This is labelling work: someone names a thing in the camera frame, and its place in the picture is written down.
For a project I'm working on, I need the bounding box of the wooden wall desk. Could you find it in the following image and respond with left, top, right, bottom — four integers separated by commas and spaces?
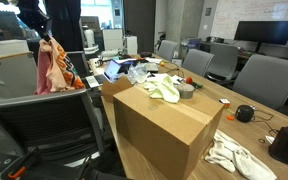
237, 46, 288, 63

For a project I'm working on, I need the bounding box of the black clamp orange handle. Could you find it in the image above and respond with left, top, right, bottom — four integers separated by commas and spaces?
0, 146, 41, 180

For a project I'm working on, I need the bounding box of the large brown cardboard box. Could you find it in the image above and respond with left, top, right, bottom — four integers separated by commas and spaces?
112, 83, 225, 180

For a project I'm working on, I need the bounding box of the black mesh office chair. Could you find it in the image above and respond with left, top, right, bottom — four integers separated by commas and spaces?
0, 88, 106, 180

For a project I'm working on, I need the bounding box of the white paper stack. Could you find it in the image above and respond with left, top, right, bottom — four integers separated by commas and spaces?
148, 72, 185, 85

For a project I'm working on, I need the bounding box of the wall whiteboard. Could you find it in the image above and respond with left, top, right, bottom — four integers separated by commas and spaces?
210, 0, 288, 42

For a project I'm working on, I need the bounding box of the white cloth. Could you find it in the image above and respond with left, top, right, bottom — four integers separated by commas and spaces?
204, 129, 279, 180

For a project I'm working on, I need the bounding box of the white cabinet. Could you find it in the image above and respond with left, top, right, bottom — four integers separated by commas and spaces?
101, 28, 125, 52

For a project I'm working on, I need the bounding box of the small white orange cube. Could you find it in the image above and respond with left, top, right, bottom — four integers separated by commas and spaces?
218, 97, 232, 109

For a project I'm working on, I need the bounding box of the thin black table cable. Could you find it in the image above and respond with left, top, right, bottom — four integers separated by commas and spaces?
253, 109, 276, 145

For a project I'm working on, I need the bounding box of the grey cabinet wooden top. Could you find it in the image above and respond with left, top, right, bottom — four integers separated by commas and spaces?
0, 51, 39, 100

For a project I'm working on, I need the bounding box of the black computer monitor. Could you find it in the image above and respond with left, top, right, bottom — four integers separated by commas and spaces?
233, 20, 288, 46

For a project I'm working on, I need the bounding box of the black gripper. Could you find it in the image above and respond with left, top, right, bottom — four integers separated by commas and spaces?
16, 0, 54, 43

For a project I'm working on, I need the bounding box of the grey tape roll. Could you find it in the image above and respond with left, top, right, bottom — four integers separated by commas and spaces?
176, 82, 196, 100

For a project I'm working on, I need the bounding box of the dark green small object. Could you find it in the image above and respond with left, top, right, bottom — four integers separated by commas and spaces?
191, 81, 204, 90

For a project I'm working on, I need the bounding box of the black round speaker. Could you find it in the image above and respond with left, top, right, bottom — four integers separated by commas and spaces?
234, 104, 256, 124

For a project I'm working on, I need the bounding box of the grey office chair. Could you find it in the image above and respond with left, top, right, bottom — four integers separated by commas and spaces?
205, 42, 240, 83
156, 39, 180, 63
231, 53, 288, 118
181, 48, 215, 78

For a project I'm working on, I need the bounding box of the white box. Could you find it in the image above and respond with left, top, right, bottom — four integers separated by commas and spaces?
0, 39, 30, 57

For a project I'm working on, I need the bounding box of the clear plastic bag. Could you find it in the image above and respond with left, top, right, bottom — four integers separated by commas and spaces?
126, 62, 150, 85

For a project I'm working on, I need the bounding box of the person in black clothes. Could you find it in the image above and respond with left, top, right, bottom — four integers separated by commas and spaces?
43, 0, 85, 53

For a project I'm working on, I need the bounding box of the peach t-shirt with orange print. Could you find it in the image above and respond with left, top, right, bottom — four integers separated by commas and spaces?
38, 36, 86, 94

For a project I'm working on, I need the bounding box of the silver laptop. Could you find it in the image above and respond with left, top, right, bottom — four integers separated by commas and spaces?
83, 58, 123, 89

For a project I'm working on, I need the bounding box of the white computer tower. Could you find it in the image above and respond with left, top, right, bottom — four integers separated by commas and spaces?
122, 35, 139, 56

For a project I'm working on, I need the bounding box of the black bag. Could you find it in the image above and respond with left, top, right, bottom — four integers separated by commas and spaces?
267, 125, 288, 167

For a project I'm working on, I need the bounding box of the light green t-shirt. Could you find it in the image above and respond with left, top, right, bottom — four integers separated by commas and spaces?
142, 74, 181, 104

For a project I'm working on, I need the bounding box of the small open cardboard box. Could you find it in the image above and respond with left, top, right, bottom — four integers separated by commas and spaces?
100, 75, 134, 104

